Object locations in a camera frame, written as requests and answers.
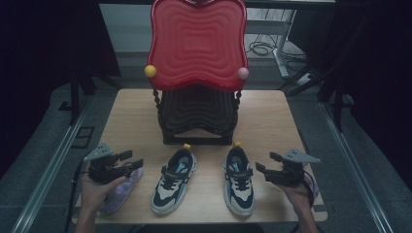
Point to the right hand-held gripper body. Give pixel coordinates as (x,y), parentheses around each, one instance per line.
(291,173)

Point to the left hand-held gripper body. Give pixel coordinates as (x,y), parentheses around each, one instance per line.
(103,168)

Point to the navy and white sneaker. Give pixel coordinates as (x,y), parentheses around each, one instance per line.
(171,187)
(239,191)

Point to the red and black shoe rack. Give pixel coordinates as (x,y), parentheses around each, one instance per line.
(197,45)

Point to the person's right hand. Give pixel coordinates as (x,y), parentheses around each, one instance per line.
(298,195)

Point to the person's left hand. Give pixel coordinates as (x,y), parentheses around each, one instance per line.
(94,195)

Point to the black metal stand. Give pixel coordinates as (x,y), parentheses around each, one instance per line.
(338,110)
(74,103)

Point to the white power strip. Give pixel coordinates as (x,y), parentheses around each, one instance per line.
(305,79)

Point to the dark curtain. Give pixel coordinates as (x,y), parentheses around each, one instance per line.
(382,81)
(32,64)

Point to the metal floor rail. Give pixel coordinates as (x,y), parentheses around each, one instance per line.
(48,165)
(353,165)

